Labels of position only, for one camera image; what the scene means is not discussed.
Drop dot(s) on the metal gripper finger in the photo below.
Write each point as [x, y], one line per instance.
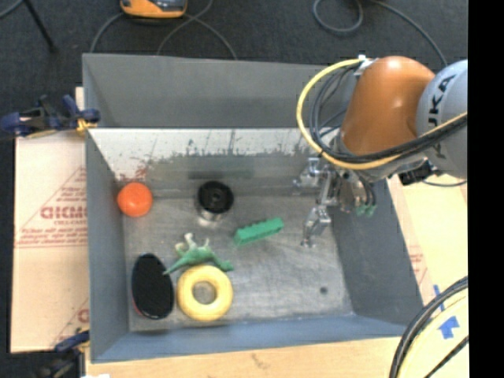
[313, 171]
[315, 223]

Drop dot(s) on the green toy brick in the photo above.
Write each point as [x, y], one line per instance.
[258, 231]

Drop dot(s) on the grey metal bin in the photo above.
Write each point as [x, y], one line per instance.
[256, 258]

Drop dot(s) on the green toy dinosaur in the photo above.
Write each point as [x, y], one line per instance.
[197, 255]

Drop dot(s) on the black oval disc red rim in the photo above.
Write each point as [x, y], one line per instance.
[151, 286]

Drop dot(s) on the orange ball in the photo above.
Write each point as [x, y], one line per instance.
[134, 199]

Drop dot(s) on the brown cardboard board red print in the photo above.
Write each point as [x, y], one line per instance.
[47, 250]

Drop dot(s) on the black cylinder on white bracket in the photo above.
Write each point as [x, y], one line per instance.
[415, 173]

